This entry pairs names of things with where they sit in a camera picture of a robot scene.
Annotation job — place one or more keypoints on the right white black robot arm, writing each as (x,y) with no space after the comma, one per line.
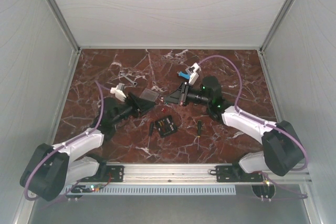
(282,149)

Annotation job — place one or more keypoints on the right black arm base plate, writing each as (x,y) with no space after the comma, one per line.
(234,174)

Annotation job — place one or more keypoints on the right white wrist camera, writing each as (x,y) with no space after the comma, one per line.
(192,71)

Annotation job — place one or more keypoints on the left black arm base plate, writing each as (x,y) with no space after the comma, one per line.
(111,173)

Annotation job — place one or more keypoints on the black fuse box base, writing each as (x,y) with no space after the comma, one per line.
(165,126)

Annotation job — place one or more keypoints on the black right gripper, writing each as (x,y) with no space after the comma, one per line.
(176,97)

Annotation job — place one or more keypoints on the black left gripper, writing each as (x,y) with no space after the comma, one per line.
(139,105)

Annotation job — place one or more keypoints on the yellow black handle screwdriver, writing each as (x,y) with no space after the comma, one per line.
(199,131)

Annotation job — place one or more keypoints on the clear plastic fuse box lid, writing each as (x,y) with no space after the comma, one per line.
(150,95)

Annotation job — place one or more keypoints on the silver ratchet wrench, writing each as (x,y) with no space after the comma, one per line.
(122,74)

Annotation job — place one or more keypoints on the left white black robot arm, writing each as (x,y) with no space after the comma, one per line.
(52,167)

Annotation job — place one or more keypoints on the aluminium front rail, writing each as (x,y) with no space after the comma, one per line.
(193,174)

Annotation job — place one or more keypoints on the blue glue gun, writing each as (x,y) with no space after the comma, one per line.
(184,75)

